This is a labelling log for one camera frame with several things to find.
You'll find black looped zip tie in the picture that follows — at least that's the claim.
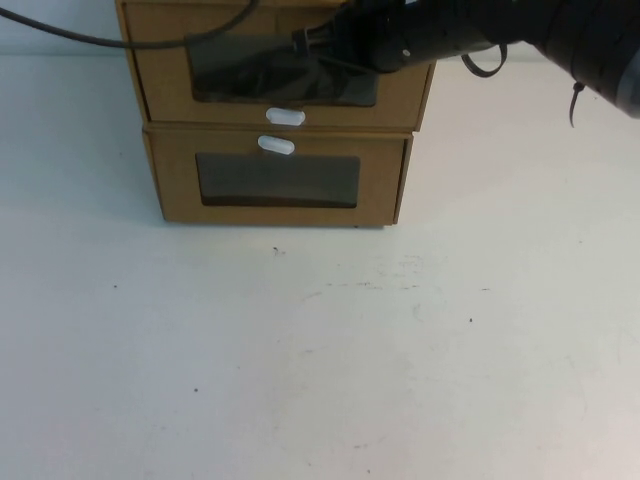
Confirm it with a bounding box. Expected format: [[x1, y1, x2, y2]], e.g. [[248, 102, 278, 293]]
[[459, 43, 507, 80]]

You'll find black cable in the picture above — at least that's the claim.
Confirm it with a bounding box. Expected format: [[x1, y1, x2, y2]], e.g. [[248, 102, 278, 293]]
[[0, 0, 259, 50]]

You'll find black straight zip tie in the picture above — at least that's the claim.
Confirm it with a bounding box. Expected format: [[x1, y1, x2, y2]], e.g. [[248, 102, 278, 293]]
[[567, 81, 586, 129]]

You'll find white plastic drawer handle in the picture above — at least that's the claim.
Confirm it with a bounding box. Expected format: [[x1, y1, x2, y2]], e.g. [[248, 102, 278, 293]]
[[256, 133, 296, 157], [265, 105, 307, 127]]

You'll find cardboard drawer with window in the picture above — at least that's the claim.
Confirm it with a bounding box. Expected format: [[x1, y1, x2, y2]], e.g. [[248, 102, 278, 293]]
[[122, 2, 436, 126], [149, 133, 406, 225]]

